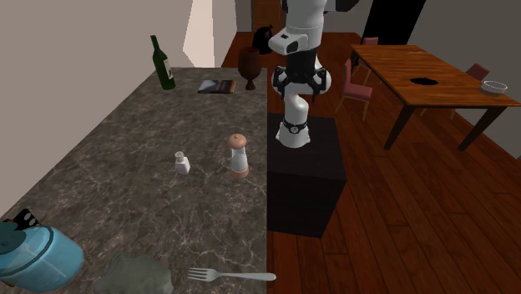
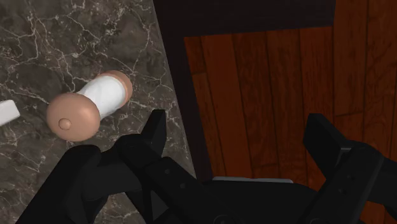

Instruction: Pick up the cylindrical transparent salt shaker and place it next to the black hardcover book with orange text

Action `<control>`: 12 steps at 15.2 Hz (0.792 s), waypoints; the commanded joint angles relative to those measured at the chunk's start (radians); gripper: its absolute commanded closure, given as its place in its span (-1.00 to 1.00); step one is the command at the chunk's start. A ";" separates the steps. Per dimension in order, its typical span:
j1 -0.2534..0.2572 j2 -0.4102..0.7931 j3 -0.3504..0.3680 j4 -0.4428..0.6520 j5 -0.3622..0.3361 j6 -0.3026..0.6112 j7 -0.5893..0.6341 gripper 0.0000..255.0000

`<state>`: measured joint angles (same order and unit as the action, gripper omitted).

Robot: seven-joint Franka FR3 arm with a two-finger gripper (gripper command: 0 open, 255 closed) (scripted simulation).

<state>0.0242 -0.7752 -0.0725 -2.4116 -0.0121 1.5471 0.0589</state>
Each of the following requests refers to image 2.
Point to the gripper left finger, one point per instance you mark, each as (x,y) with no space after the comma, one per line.
(145,173)

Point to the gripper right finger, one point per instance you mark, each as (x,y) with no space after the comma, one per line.
(347,180)

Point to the tan and white roll holder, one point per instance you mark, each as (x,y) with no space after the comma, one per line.
(74,114)

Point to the white block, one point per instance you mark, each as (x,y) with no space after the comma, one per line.
(6,112)

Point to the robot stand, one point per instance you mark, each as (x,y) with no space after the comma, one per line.
(248,15)

